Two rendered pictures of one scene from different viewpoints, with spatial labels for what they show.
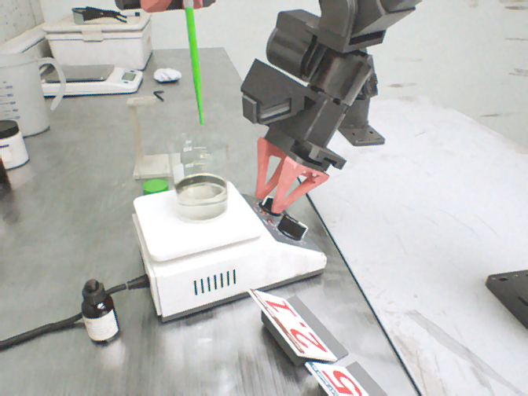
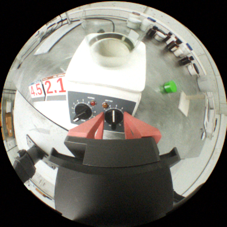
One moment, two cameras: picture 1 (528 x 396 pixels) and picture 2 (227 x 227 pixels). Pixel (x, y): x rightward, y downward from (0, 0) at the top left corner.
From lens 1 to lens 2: 0.45 m
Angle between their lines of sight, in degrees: 51
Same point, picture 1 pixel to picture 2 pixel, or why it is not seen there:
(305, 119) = (73, 199)
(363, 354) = (45, 105)
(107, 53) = (210, 122)
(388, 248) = not seen: hidden behind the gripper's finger
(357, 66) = not seen: outside the picture
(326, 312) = (59, 106)
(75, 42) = (213, 115)
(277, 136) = (128, 153)
